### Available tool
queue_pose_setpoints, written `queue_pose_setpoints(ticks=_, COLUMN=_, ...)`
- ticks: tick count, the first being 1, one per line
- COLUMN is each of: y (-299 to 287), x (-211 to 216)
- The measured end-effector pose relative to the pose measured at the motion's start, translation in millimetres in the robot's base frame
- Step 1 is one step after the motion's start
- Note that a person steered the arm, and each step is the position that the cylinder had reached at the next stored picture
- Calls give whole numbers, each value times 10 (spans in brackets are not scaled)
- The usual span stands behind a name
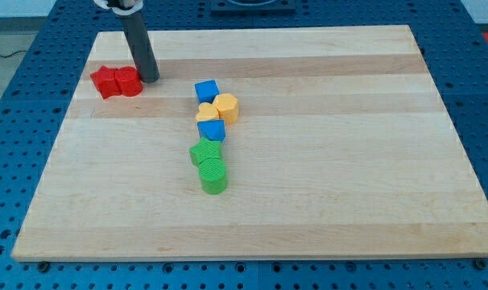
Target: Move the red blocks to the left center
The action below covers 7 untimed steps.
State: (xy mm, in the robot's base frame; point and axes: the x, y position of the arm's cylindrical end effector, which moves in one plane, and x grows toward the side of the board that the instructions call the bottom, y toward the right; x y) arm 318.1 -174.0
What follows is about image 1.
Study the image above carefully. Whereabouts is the red cylinder block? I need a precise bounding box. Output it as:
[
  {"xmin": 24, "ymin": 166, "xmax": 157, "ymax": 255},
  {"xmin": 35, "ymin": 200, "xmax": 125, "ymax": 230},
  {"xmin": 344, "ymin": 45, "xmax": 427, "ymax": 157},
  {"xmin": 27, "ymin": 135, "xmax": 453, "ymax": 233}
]
[{"xmin": 114, "ymin": 66, "xmax": 143, "ymax": 97}]

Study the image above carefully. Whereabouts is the red star block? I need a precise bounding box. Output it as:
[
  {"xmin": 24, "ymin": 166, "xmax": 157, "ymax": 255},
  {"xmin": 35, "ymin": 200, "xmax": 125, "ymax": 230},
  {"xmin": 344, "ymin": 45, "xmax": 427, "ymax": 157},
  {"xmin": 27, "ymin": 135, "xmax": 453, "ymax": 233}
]
[{"xmin": 89, "ymin": 65, "xmax": 122, "ymax": 99}]

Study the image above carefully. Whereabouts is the blue pentagon block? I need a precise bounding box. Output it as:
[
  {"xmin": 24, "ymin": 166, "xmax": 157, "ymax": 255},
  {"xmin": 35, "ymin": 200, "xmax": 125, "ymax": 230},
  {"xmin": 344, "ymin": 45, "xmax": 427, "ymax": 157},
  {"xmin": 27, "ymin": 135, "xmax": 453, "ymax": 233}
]
[{"xmin": 197, "ymin": 119, "xmax": 225, "ymax": 142}]

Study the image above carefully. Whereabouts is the green star block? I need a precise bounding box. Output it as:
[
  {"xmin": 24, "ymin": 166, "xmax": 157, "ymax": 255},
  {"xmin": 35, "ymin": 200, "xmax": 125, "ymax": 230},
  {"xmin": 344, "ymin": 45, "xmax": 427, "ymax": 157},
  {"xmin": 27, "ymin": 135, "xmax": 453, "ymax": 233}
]
[{"xmin": 189, "ymin": 137, "xmax": 222, "ymax": 167}]

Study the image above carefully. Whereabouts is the green cylinder block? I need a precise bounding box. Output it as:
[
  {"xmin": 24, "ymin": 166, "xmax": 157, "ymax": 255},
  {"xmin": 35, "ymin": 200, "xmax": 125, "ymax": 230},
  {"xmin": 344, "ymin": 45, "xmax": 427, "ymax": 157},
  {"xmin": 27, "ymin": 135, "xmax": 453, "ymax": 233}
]
[{"xmin": 198, "ymin": 158, "xmax": 228, "ymax": 195}]

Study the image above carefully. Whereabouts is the yellow hexagon block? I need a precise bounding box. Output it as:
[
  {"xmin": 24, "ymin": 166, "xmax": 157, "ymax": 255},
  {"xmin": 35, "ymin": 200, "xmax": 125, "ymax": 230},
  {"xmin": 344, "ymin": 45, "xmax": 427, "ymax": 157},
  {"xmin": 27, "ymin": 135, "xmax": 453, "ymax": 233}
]
[{"xmin": 213, "ymin": 93, "xmax": 239, "ymax": 125}]

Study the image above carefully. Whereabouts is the yellow heart block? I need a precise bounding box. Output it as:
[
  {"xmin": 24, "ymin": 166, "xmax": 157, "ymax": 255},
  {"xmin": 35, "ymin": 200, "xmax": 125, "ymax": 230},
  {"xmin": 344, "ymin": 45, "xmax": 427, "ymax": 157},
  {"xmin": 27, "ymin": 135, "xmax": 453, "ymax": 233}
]
[{"xmin": 196, "ymin": 102, "xmax": 220, "ymax": 122}]

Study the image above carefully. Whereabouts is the blue cube block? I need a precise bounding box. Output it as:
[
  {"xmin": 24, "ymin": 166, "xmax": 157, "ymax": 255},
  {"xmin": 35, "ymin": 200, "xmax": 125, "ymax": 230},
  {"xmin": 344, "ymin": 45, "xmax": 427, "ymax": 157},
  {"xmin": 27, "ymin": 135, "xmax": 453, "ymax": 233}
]
[{"xmin": 194, "ymin": 80, "xmax": 220, "ymax": 103}]

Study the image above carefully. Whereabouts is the light wooden board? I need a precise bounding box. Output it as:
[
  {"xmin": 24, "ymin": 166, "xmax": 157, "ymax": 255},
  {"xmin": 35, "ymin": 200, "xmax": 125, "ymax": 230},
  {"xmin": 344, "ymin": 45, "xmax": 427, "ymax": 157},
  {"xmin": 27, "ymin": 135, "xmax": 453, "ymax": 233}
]
[{"xmin": 12, "ymin": 25, "xmax": 488, "ymax": 262}]

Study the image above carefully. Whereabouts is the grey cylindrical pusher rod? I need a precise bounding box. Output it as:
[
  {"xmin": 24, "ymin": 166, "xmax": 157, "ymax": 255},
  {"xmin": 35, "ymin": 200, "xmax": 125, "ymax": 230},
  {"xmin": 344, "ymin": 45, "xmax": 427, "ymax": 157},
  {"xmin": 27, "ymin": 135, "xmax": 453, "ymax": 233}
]
[{"xmin": 119, "ymin": 10, "xmax": 159, "ymax": 83}]

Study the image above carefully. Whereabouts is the white rod mount collar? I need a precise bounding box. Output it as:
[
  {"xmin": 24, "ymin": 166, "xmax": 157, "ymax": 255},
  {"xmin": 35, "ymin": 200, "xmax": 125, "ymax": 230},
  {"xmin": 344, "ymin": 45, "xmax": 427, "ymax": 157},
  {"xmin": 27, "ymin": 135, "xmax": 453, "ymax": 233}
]
[{"xmin": 93, "ymin": 0, "xmax": 143, "ymax": 16}]

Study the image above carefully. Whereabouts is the black cable on floor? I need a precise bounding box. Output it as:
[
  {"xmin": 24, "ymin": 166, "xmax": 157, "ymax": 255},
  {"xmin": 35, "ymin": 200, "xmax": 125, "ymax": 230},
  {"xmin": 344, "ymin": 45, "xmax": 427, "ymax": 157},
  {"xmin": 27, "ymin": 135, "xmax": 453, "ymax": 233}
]
[{"xmin": 0, "ymin": 39, "xmax": 30, "ymax": 59}]

